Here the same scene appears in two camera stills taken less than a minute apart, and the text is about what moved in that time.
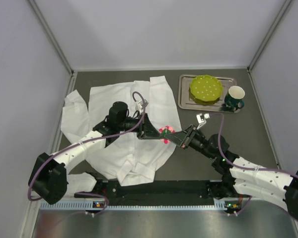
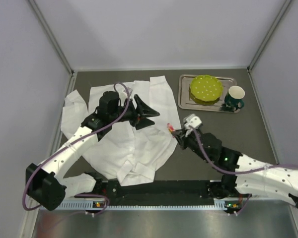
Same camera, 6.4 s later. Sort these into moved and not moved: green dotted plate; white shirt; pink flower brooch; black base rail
Moved: pink flower brooch
Not moved: green dotted plate; black base rail; white shirt
